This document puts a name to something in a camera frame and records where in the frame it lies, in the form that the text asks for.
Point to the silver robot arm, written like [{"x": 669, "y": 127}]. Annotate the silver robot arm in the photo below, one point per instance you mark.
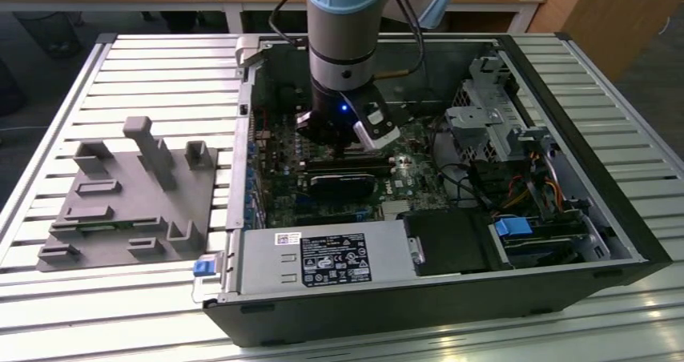
[{"x": 341, "y": 37}]

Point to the black RAM slot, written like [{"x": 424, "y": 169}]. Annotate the black RAM slot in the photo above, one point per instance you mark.
[
  {"x": 347, "y": 171},
  {"x": 368, "y": 159},
  {"x": 347, "y": 166},
  {"x": 347, "y": 162}
]

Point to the black graphics card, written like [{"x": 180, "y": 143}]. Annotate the black graphics card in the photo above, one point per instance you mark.
[{"x": 341, "y": 187}]

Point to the green motherboard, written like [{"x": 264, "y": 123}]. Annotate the green motherboard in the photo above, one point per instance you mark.
[{"x": 416, "y": 186}]

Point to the silver chipset heatsink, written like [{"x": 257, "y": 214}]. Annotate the silver chipset heatsink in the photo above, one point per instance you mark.
[{"x": 395, "y": 210}]

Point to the grey metal drive cage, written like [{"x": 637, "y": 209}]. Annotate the grey metal drive cage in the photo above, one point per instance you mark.
[{"x": 480, "y": 121}]

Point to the silver power supply unit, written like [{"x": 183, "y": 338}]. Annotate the silver power supply unit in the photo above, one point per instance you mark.
[{"x": 267, "y": 258}]

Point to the black plastic shroud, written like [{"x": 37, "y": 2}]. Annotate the black plastic shroud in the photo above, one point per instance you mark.
[{"x": 453, "y": 238}]

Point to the grey parts rack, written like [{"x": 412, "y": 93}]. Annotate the grey parts rack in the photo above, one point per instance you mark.
[{"x": 133, "y": 202}]

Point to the blue case latch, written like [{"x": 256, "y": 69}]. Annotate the blue case latch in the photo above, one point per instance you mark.
[{"x": 203, "y": 268}]

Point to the blue disk carrier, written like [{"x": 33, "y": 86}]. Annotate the blue disk carrier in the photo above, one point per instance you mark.
[{"x": 512, "y": 226}]

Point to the green RAM stick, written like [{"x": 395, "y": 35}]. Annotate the green RAM stick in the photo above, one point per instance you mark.
[{"x": 104, "y": 227}]

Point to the black PC case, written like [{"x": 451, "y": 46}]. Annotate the black PC case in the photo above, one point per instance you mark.
[{"x": 373, "y": 318}]

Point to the wooden cabinet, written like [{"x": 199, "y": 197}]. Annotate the wooden cabinet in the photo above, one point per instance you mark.
[{"x": 615, "y": 17}]

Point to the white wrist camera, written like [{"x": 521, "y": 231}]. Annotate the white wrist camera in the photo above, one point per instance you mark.
[{"x": 376, "y": 127}]

